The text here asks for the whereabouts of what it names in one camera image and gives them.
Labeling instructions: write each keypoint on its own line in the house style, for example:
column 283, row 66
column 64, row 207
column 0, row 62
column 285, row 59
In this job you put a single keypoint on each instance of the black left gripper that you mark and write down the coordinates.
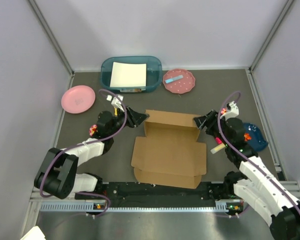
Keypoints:
column 134, row 118

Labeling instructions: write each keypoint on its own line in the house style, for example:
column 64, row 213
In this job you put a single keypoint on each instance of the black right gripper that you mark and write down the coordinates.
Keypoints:
column 212, row 118

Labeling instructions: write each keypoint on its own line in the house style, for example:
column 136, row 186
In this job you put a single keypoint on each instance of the brown cardboard box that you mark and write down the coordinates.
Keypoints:
column 169, row 153

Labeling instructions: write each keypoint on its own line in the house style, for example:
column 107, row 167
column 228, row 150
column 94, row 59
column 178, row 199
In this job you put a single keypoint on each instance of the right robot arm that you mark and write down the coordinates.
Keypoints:
column 253, row 182

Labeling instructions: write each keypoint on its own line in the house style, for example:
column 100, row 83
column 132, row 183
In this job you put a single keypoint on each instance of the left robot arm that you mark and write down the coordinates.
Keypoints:
column 58, row 174

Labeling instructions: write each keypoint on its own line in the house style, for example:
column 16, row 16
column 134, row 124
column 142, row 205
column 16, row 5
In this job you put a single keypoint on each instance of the yellow bone-shaped eraser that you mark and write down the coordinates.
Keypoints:
column 116, row 112

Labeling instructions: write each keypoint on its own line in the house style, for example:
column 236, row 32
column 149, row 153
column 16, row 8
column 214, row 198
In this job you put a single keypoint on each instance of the pink flower toy right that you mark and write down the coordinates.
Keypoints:
column 223, row 111

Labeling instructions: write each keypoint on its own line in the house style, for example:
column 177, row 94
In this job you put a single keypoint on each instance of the pink flower toy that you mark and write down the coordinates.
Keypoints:
column 92, row 130
column 223, row 111

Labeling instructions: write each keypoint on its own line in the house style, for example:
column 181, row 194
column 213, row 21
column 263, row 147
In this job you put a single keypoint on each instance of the pale yellow highlighter pen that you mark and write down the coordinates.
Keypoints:
column 217, row 148

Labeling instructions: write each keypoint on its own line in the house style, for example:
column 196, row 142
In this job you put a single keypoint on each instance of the pink dotted plate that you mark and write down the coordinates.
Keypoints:
column 182, row 86

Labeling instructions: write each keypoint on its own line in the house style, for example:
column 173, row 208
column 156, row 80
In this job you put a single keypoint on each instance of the white paper sheet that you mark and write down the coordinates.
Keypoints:
column 128, row 75

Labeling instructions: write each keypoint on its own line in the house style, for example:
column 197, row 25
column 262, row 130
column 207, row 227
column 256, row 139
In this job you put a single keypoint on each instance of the pink flower toy left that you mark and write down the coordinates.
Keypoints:
column 92, row 130

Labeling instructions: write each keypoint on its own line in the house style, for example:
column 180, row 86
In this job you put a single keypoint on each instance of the light blue chalk stick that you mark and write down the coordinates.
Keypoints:
column 173, row 79

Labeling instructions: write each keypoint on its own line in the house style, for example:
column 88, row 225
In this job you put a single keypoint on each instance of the orange crab toy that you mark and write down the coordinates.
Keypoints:
column 247, row 137

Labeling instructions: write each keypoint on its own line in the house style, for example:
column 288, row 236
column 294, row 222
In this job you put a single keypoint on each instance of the teal plastic basin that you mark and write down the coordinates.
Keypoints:
column 154, row 73

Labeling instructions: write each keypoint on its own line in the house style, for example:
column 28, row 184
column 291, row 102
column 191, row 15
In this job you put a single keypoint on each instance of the plain pink plate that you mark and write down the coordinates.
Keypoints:
column 78, row 99

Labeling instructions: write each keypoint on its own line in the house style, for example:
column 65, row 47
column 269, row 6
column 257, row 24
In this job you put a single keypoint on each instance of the dark blue leaf plate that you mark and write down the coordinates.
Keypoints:
column 257, row 142

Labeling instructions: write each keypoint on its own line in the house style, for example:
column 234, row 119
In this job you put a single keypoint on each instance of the white object bottom corner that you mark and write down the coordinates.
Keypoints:
column 35, row 233

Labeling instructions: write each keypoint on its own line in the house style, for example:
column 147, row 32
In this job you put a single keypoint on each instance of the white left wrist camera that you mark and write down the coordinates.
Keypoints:
column 116, row 102

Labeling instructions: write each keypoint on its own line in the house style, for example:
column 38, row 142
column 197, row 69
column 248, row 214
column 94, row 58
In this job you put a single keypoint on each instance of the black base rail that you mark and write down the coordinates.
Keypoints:
column 205, row 190

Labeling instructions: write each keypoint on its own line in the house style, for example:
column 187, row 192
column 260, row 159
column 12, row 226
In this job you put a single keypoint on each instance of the grey slotted cable duct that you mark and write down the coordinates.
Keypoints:
column 92, row 207

